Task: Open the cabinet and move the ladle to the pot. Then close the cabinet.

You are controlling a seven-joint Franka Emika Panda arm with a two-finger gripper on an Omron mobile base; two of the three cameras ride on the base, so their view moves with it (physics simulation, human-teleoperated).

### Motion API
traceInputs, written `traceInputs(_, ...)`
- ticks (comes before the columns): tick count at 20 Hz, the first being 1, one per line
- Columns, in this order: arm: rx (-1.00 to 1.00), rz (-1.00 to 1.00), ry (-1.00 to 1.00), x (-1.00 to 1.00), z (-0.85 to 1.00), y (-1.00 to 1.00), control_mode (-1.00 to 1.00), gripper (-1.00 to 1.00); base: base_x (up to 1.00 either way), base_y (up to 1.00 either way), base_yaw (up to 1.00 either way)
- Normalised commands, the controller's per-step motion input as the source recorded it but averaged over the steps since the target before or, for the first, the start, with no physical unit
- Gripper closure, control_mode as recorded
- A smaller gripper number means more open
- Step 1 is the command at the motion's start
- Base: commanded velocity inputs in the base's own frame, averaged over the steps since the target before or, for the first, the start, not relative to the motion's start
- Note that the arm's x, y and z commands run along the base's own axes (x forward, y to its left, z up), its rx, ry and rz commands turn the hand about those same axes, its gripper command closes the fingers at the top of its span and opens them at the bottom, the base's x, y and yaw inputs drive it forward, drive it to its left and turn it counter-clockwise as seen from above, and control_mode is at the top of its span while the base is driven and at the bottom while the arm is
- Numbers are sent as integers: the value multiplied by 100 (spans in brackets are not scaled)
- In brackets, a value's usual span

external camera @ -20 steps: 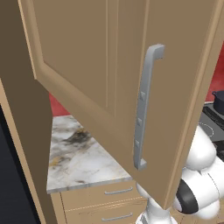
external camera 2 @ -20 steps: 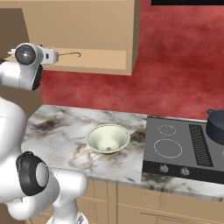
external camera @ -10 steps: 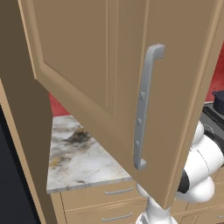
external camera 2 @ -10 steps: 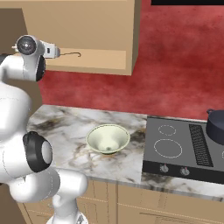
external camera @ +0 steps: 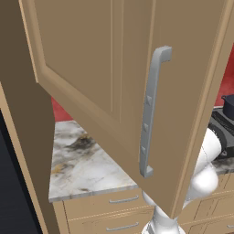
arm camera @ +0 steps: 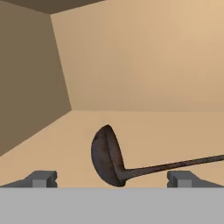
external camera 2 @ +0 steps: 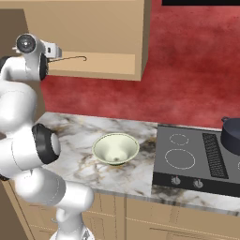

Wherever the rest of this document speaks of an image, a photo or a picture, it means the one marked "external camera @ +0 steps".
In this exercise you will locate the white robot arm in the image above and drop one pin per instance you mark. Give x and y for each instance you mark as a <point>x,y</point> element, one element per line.
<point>205,179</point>

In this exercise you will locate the tall tan cabinet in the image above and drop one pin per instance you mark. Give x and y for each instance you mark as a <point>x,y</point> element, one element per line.
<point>27,128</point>

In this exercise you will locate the dark blue pot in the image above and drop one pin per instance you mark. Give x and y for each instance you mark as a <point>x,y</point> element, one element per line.
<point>229,106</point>

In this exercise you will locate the tan drawer front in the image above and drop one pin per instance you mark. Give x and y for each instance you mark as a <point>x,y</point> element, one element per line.
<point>91,227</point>
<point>210,228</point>
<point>88,204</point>
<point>218,207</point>

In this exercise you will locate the black hob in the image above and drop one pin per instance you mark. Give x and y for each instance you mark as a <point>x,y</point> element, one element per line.
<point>224,128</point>

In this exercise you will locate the black appliance front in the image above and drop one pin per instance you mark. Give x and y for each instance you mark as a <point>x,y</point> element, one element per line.
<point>13,189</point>

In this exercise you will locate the tan wall cabinet door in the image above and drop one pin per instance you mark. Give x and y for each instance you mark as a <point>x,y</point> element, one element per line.
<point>91,61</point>

